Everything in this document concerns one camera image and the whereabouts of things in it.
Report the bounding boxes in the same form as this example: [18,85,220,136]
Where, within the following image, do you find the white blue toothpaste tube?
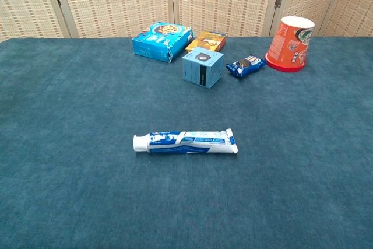
[133,128,239,155]

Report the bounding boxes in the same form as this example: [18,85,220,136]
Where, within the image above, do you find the dark blue carpeted table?
[0,36,373,249]

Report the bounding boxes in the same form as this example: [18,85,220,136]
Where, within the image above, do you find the small light blue box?
[181,47,224,90]

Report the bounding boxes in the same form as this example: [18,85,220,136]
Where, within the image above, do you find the orange snack box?
[185,30,228,54]

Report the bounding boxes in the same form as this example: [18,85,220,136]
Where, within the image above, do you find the blue cookie box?
[131,21,195,64]

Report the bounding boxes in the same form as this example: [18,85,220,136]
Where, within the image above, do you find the dark blue cookie packet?
[226,54,267,79]

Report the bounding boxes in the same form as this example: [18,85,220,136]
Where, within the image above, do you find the red instant noodle cup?
[265,16,316,73]

